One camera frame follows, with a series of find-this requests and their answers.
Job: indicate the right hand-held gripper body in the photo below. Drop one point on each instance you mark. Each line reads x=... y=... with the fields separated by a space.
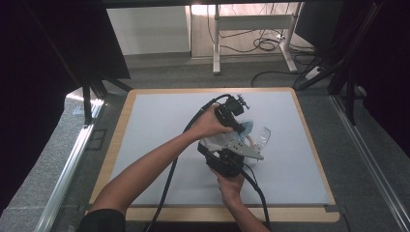
x=225 y=164

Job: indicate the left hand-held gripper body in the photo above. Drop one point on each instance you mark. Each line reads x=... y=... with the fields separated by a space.
x=230 y=111

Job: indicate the white and blue pouch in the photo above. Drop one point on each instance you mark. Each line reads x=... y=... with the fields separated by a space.
x=219 y=141

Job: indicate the person's left hand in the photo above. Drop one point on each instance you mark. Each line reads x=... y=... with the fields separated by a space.
x=208 y=124

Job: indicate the person's right hand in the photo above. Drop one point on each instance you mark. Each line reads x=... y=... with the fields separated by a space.
x=230 y=190

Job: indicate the white table mat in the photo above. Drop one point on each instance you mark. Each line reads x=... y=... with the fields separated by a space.
x=290 y=174

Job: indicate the white power strip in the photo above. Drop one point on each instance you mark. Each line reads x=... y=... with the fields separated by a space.
x=312 y=73

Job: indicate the wooden table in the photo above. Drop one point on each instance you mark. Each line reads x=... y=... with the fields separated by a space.
x=303 y=215

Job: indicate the black floor plate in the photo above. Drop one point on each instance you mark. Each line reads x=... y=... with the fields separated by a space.
x=96 y=139

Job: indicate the black metal stand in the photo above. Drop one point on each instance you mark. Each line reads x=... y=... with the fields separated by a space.
x=349 y=96
x=87 y=103

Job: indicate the white cabinet panel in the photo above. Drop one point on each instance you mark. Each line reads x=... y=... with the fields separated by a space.
x=148 y=30

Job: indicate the black sleeve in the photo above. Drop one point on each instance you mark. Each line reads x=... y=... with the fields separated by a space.
x=101 y=222

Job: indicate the black curtain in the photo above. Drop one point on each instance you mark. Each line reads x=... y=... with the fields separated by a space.
x=38 y=80
x=386 y=64

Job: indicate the white desk frame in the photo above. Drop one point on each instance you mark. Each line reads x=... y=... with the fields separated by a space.
x=254 y=22

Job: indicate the aluminium floor rail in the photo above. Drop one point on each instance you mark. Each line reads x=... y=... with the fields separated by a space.
x=69 y=167
x=370 y=164

